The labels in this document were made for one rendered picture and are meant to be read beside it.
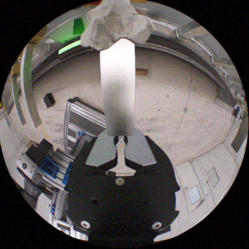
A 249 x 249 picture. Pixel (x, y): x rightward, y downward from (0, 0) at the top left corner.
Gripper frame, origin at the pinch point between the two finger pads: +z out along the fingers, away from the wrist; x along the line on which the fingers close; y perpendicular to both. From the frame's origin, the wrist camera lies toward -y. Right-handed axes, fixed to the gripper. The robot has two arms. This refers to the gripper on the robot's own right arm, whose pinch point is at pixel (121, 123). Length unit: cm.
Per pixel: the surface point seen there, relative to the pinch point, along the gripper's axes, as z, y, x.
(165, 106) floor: 83, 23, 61
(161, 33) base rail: 11.8, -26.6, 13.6
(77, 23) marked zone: 4.6, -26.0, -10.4
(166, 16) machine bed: 17, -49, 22
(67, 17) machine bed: 13, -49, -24
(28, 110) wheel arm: -1.9, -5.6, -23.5
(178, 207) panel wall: -74, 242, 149
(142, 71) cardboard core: 74, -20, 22
